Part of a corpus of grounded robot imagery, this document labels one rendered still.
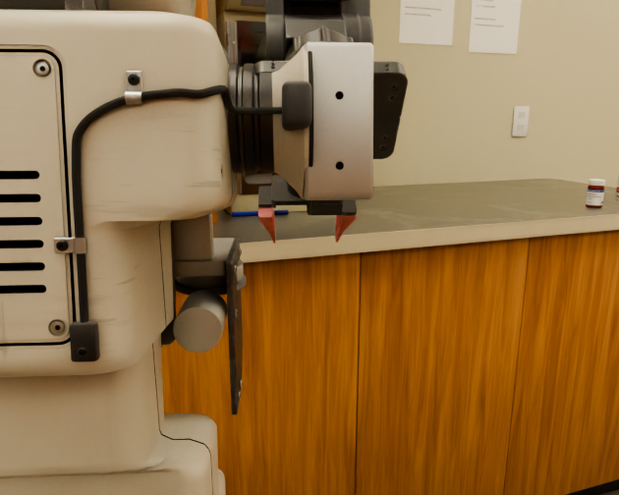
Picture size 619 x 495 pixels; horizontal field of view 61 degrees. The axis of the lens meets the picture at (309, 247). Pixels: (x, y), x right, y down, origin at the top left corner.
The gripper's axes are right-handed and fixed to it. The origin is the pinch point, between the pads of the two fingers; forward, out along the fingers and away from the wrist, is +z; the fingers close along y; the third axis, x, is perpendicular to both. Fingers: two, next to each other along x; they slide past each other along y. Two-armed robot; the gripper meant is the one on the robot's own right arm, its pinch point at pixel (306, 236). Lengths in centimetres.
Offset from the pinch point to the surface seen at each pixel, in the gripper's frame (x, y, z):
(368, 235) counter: -21.3, -14.6, 17.6
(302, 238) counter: -18.3, -0.5, 15.7
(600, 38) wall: -140, -123, 18
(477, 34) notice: -126, -68, 12
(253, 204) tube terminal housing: -44, 10, 26
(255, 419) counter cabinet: 0, 10, 52
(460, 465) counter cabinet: -2, -42, 80
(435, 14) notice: -124, -51, 4
